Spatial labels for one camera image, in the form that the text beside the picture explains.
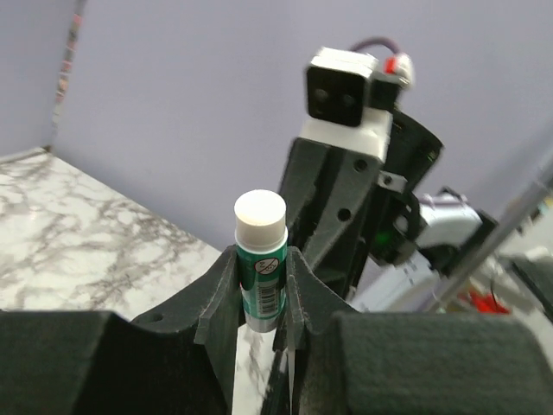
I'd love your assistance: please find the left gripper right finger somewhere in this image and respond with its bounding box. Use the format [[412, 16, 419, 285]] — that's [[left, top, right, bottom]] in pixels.
[[275, 249, 552, 414]]

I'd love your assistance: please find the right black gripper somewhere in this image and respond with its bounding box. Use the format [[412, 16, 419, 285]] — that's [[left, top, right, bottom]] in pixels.
[[279, 110, 443, 298]]

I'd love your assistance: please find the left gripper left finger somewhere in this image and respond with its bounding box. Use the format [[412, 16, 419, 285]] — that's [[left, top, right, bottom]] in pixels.
[[1, 247, 240, 414]]

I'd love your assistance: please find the white glue stick cap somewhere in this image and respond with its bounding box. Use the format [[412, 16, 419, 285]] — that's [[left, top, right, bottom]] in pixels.
[[234, 189, 288, 252]]

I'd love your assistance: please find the green white glue stick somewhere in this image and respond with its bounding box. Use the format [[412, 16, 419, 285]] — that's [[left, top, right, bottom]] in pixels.
[[233, 188, 289, 334]]

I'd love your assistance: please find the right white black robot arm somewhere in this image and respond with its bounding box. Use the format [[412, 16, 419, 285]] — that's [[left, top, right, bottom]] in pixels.
[[279, 111, 496, 311]]

